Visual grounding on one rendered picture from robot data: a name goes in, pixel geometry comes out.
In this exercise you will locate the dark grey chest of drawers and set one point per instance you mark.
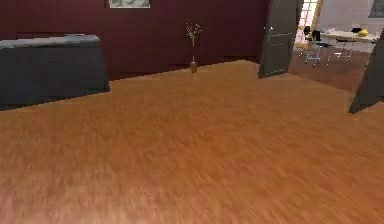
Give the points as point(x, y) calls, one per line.
point(50, 71)

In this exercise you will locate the white dining table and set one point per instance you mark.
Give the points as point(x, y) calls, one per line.
point(346, 35)

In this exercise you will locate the brown vase with twigs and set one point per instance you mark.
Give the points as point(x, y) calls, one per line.
point(193, 66)

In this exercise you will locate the dark grey room door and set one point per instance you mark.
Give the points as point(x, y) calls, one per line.
point(278, 40)

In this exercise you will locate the bright paned window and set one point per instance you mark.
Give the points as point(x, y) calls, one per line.
point(308, 20)

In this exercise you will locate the dark grey slanted panel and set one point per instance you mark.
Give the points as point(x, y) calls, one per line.
point(370, 80)

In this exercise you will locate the grey framed wall picture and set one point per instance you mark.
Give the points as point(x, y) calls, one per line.
point(129, 3)

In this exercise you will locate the black metal frame chair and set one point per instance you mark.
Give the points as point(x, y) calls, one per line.
point(344, 46)
point(314, 46)

